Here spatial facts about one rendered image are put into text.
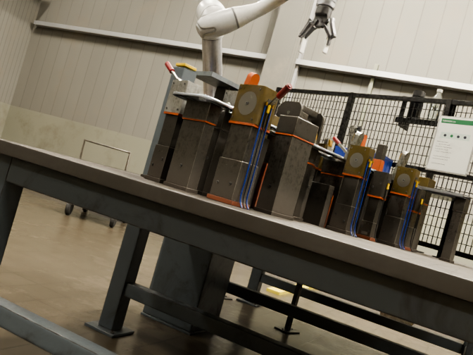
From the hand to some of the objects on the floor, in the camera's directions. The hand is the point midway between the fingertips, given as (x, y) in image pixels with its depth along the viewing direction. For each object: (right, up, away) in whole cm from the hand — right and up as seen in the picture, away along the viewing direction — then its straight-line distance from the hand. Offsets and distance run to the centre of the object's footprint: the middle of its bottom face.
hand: (312, 51), depth 239 cm
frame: (-11, -149, 0) cm, 149 cm away
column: (-65, -135, +38) cm, 154 cm away
